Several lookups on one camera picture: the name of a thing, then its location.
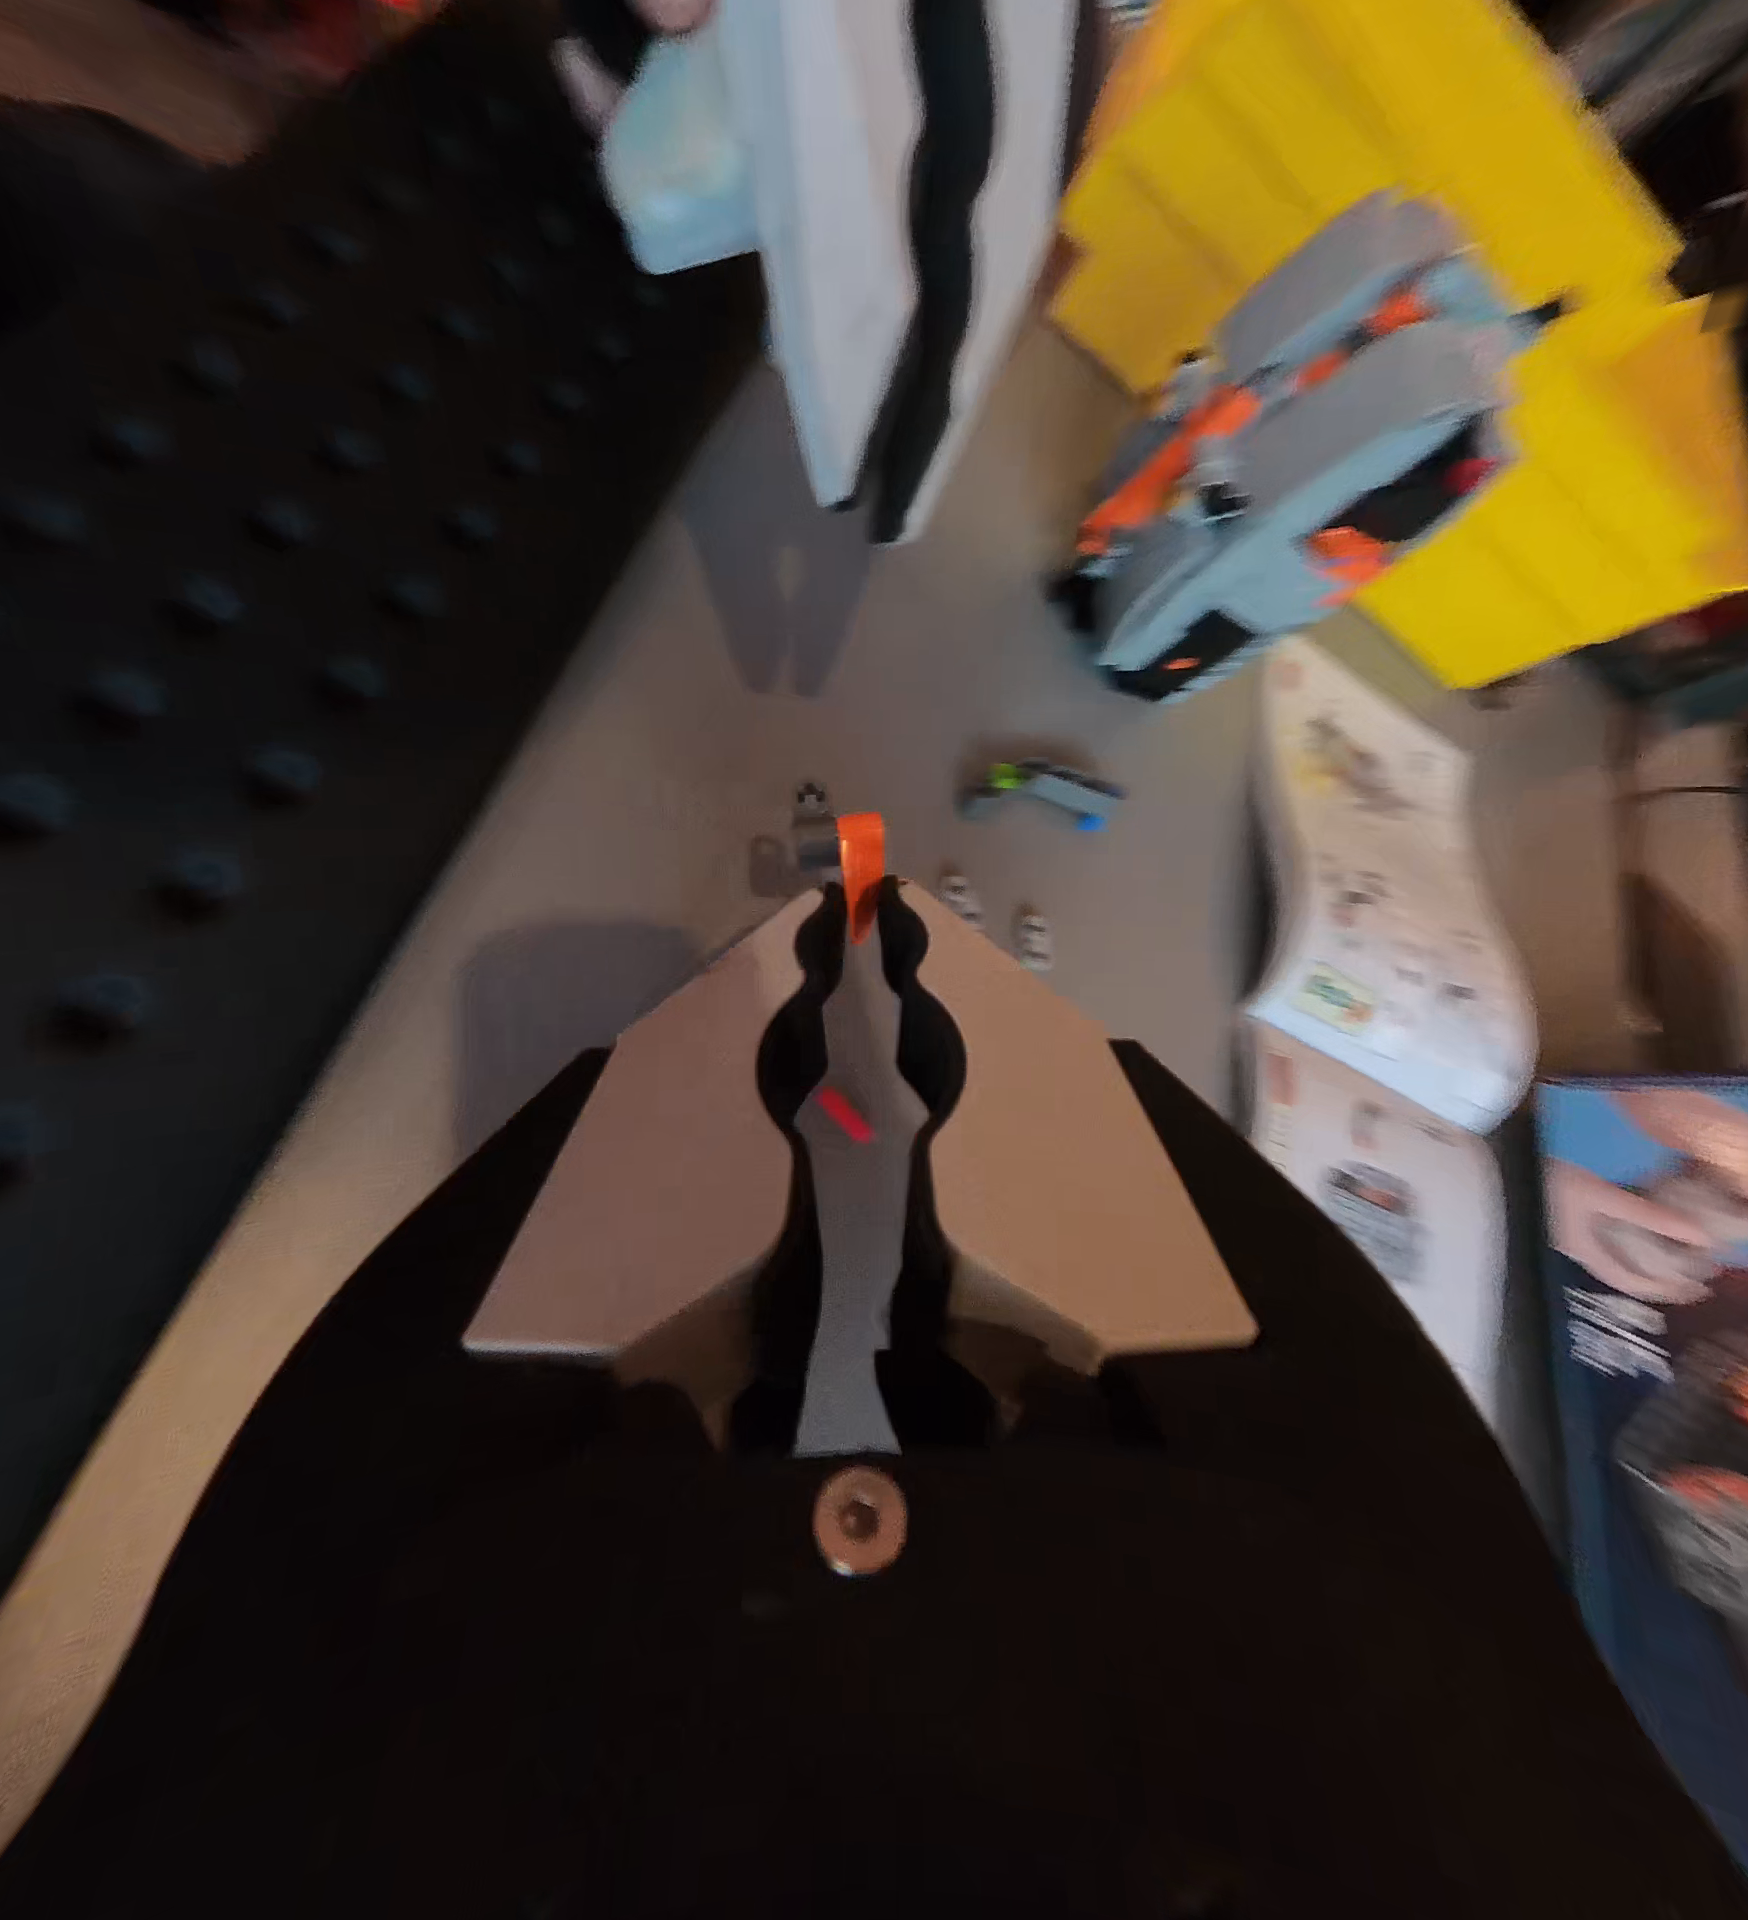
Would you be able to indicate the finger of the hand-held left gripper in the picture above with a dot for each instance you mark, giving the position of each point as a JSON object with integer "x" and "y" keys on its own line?
{"x": 1025, "y": 150}
{"x": 829, "y": 225}

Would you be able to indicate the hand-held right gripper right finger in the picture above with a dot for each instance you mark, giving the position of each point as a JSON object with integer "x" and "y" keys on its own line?
{"x": 1085, "y": 1200}

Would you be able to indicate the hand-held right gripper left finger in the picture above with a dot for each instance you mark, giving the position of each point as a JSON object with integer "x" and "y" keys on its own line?
{"x": 635, "y": 1200}

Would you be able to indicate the orange claw piece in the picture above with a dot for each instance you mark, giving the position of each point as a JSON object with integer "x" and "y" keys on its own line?
{"x": 863, "y": 878}

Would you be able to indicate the grey angled beam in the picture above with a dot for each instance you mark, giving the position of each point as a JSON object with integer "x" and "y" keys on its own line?
{"x": 1039, "y": 793}

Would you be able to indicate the red axle pin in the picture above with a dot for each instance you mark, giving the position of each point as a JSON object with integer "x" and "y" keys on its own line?
{"x": 840, "y": 1112}

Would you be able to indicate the small grey two-hole connector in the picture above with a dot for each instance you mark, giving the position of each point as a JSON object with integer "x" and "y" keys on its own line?
{"x": 1032, "y": 930}
{"x": 961, "y": 897}

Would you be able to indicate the grey robot model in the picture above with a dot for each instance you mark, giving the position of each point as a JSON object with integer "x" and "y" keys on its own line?
{"x": 1295, "y": 450}

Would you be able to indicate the open instruction booklet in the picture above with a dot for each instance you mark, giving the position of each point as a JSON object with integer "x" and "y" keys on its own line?
{"x": 1384, "y": 901}

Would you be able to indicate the robot kit box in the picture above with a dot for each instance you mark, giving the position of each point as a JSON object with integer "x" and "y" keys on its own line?
{"x": 1685, "y": 1425}

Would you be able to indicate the yellow storage bin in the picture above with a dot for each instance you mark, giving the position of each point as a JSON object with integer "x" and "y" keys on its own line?
{"x": 1564, "y": 525}

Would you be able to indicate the black perforated panel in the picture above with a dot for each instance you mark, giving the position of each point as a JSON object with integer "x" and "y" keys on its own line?
{"x": 214, "y": 675}

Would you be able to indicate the dark monitor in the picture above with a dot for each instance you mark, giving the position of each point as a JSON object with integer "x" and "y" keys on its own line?
{"x": 1715, "y": 652}

